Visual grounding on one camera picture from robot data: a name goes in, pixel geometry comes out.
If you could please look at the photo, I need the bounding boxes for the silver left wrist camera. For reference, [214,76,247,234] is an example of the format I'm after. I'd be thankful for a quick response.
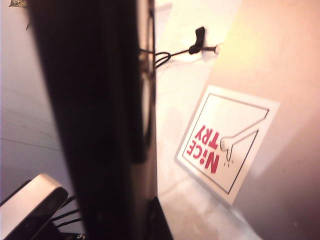
[0,173,70,240]

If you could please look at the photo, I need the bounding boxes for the black left camera cable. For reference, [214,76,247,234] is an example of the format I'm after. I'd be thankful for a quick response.
[51,195,84,229]

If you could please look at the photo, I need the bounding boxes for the black charging cable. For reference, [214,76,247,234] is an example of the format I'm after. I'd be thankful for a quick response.
[138,26,223,69]

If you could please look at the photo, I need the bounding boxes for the white red-lettered sticker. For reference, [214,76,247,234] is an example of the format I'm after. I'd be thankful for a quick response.
[174,84,281,207]

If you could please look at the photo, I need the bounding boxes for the black smartphone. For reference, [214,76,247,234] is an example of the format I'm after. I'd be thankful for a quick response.
[26,0,159,240]

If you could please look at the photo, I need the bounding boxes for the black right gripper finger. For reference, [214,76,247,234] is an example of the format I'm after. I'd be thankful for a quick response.
[149,196,175,240]

